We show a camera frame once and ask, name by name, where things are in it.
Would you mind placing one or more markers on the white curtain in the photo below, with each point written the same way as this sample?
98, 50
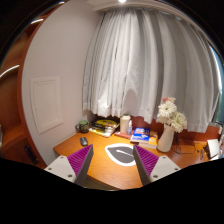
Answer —
138, 56

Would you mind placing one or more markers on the yellow black snack package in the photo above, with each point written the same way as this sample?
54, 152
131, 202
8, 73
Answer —
103, 127

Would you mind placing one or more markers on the grey computer mouse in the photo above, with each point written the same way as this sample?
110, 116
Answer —
83, 141

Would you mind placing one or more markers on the wooden shelf unit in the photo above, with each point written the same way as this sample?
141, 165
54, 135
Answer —
15, 140

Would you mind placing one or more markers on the dark green mug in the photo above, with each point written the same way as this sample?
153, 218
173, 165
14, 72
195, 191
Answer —
82, 127

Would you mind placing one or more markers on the white box device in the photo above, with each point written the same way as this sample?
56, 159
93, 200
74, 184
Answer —
213, 148

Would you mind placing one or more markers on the small plastic bottle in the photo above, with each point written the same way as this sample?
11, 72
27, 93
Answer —
129, 128

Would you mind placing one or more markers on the white ceramic vase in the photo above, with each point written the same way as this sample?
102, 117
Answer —
166, 139

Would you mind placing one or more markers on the grey leaf-shaped mouse pad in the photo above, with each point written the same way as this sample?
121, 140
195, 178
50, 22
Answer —
121, 154

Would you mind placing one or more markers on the blue book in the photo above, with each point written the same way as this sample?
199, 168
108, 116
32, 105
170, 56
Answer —
141, 135

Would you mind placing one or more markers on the white cylindrical container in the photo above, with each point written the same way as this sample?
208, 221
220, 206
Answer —
124, 121

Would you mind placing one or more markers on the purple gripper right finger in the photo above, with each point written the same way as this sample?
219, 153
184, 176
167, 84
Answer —
152, 167

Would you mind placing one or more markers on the white wall panel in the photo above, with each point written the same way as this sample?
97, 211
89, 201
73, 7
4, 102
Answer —
46, 103

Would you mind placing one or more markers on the white artificial flowers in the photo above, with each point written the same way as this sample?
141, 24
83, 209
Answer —
169, 115

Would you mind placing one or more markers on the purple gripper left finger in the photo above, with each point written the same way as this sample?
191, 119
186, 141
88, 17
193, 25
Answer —
73, 168

